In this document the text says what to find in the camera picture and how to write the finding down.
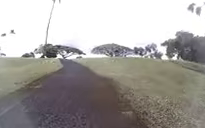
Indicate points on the wide flat-crowned tree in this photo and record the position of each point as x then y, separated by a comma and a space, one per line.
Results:
111, 50
60, 50

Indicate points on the grass lawn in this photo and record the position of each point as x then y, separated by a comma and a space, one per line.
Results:
150, 80
13, 73

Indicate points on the small group of trees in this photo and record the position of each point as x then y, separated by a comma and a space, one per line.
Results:
149, 50

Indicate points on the small dark bush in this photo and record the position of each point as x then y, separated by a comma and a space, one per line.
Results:
28, 54

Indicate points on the overhanging leafy branches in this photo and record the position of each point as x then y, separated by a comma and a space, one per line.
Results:
191, 7

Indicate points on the dark asphalt path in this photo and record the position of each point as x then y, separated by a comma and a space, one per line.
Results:
73, 96

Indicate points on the dense dark trees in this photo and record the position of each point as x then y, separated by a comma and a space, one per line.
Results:
193, 46

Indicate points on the tall palm tree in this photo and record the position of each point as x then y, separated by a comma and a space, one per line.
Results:
49, 23

